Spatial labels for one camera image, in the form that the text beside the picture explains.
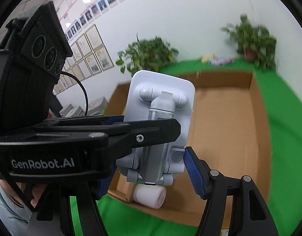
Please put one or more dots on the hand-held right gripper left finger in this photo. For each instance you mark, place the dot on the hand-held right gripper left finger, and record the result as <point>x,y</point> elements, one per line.
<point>103,189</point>

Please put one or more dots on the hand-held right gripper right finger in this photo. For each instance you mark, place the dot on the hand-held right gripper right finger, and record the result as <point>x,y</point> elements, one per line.
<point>194,174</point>

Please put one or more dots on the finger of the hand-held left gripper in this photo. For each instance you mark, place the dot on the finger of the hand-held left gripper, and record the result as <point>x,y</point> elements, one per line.
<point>151,132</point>
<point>97,120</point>

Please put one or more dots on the white plastic packaged item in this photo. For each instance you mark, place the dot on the white plastic packaged item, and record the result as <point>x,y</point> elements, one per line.
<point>163,86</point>

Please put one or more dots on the large cardboard box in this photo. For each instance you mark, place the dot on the large cardboard box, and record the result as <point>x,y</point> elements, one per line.
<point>227,127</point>

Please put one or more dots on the person's left hand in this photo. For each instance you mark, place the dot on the person's left hand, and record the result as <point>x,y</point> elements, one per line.
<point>36,194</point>

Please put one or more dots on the grey plastic stool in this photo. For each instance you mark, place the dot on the grey plastic stool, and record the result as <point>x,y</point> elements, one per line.
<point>77,110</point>
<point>65,110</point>

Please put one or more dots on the white paper roll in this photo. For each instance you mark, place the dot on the white paper roll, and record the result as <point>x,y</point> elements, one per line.
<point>148,196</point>

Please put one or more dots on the bushy potted green plant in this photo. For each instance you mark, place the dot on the bushy potted green plant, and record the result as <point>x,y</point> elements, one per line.
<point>146,51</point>

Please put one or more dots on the yellow packet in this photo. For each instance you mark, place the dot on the yellow packet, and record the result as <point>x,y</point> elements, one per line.
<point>207,58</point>

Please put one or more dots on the colourful packet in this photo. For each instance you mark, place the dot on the colourful packet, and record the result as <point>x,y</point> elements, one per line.
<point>221,61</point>

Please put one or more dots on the small potted green plant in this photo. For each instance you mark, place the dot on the small potted green plant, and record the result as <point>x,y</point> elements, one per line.
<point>254,39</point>

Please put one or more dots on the grey boxes by wall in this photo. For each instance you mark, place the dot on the grey boxes by wall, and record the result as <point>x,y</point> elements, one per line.
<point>98,105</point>

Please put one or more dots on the group of framed wall certificates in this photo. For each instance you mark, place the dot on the group of framed wall certificates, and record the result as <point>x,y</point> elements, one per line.
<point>97,54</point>

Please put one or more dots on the row of wall portrait photos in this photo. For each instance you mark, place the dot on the row of wall portrait photos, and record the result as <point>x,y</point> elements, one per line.
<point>109,0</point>

